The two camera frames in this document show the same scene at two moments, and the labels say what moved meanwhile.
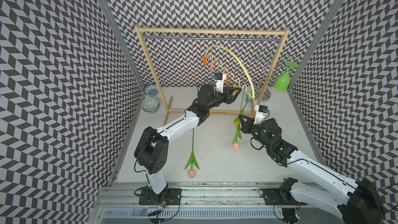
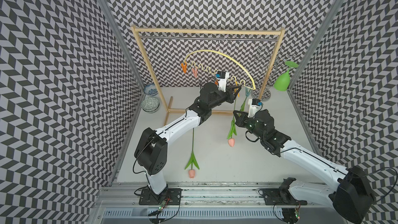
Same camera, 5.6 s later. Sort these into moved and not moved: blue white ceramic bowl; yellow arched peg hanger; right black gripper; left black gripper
Moved: yellow arched peg hanger
Not moved: blue white ceramic bowl; left black gripper; right black gripper
